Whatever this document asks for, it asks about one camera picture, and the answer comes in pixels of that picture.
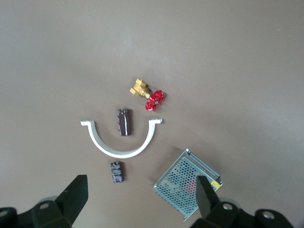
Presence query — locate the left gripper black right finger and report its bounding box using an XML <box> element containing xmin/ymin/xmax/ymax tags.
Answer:
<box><xmin>190</xmin><ymin>175</ymin><xmax>294</xmax><ymax>228</ymax></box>

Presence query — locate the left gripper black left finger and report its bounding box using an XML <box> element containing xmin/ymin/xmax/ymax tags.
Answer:
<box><xmin>0</xmin><ymin>175</ymin><xmax>88</xmax><ymax>228</ymax></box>

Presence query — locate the metal mesh power supply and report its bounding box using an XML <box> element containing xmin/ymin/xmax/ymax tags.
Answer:
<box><xmin>153</xmin><ymin>148</ymin><xmax>223</xmax><ymax>223</ymax></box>

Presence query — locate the brass valve red handwheel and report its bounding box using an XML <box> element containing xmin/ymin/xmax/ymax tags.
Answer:
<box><xmin>129</xmin><ymin>77</ymin><xmax>165</xmax><ymax>112</ymax></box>

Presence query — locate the white curved plastic bracket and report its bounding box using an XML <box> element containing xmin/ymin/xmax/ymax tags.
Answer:
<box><xmin>80</xmin><ymin>118</ymin><xmax>163</xmax><ymax>159</ymax></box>

